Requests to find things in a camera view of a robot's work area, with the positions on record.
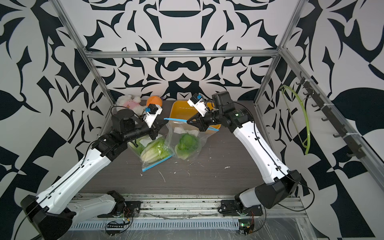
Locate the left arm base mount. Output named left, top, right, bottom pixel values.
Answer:
left=97, top=201, right=142, bottom=218

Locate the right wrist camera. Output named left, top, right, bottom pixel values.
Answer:
left=187, top=94, right=213, bottom=117

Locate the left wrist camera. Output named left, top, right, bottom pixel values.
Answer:
left=143, top=104, right=163, bottom=128

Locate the right green led board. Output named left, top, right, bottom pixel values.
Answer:
left=239, top=221, right=255, bottom=236

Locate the green hose loop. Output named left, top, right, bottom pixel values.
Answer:
left=278, top=84, right=312, bottom=156

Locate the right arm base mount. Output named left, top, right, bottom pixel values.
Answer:
left=218, top=200, right=263, bottom=217

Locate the left black electronics board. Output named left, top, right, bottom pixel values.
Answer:
left=105, top=221, right=132, bottom=236

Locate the black wall hook rail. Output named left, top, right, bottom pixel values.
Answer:
left=297, top=73, right=367, bottom=160

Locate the yellow plastic tray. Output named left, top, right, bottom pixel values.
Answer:
left=169, top=100, right=222, bottom=130

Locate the clear zipper bag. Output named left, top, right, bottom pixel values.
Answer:
left=165, top=118, right=219, bottom=160
left=128, top=134, right=174, bottom=172

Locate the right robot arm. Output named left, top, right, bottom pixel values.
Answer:
left=187, top=91, right=302, bottom=209

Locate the white plush toy pink shirt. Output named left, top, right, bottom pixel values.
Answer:
left=115, top=95, right=146, bottom=116

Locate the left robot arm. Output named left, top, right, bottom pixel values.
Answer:
left=21, top=104, right=167, bottom=240

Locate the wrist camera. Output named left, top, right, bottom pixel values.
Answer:
left=187, top=94, right=213, bottom=117
left=143, top=104, right=163, bottom=128

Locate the orange plush toy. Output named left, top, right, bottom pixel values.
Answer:
left=146, top=96, right=163, bottom=107

